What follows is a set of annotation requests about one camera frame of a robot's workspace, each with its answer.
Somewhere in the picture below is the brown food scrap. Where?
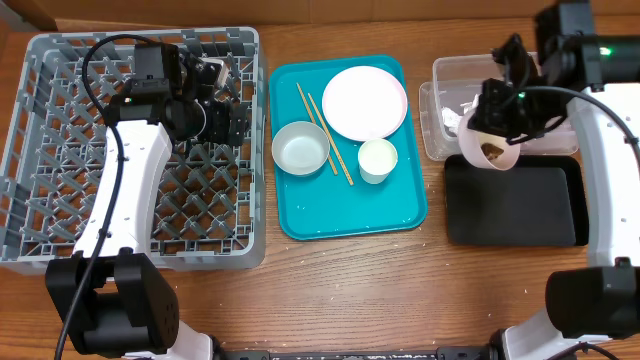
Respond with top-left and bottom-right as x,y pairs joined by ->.
481,143 -> 504,161

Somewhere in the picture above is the grey bowl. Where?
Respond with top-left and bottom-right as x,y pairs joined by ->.
272,121 -> 330,176

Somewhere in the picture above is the clear plastic bin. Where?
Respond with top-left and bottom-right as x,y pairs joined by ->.
431,49 -> 596,156

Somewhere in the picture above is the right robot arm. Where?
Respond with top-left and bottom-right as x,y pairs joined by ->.
458,1 -> 639,359

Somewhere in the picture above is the black tray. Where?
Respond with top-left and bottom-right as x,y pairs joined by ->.
444,155 -> 589,247

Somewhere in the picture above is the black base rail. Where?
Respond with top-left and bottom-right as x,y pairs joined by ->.
214,345 -> 500,360

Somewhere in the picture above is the white cup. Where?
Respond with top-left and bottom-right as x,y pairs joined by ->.
358,138 -> 398,184

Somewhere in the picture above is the grey dishwasher rack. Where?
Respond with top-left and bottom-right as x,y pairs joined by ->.
1,26 -> 267,274

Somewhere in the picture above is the white napkin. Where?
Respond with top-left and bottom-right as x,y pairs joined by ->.
441,94 -> 479,136

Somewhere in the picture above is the teal serving tray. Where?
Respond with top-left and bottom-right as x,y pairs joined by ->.
269,55 -> 428,241

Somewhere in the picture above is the small pink bowl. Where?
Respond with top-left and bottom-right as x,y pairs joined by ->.
457,109 -> 520,171

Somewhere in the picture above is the large pink plate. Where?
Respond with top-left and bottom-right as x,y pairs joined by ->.
321,66 -> 408,142

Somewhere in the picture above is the right wooden chopstick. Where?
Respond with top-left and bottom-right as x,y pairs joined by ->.
307,93 -> 354,186

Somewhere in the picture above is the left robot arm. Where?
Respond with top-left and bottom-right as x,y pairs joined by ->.
45,36 -> 246,359

